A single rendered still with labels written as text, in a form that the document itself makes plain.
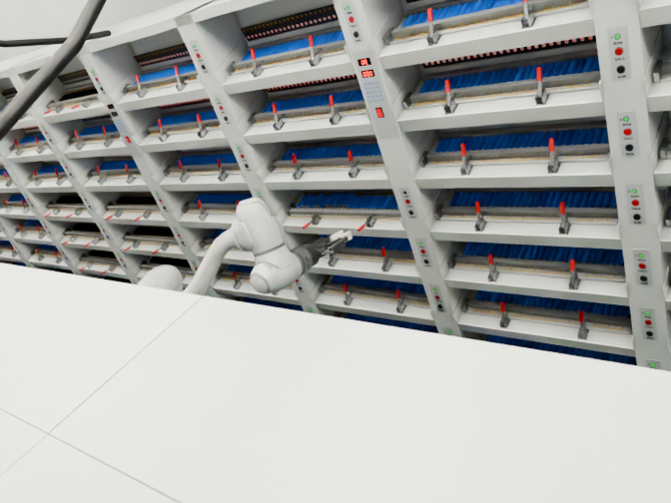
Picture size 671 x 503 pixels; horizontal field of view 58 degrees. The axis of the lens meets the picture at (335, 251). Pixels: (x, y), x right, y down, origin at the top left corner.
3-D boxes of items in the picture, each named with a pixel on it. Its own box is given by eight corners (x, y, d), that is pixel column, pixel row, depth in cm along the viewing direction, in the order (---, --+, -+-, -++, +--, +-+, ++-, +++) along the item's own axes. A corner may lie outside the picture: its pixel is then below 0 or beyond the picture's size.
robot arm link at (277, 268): (309, 277, 189) (294, 239, 187) (275, 297, 178) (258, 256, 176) (286, 282, 196) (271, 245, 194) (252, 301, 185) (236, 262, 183)
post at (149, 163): (252, 363, 338) (86, 44, 255) (240, 360, 344) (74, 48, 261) (274, 339, 350) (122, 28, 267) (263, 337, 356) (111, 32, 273)
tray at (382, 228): (410, 239, 215) (399, 221, 209) (287, 233, 253) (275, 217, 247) (431, 197, 224) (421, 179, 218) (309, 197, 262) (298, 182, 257)
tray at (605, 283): (630, 306, 180) (622, 277, 171) (447, 286, 218) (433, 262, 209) (645, 252, 189) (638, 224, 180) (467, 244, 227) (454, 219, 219)
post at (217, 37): (351, 388, 294) (190, 12, 210) (335, 384, 300) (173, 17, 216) (372, 360, 306) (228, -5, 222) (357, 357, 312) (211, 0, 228)
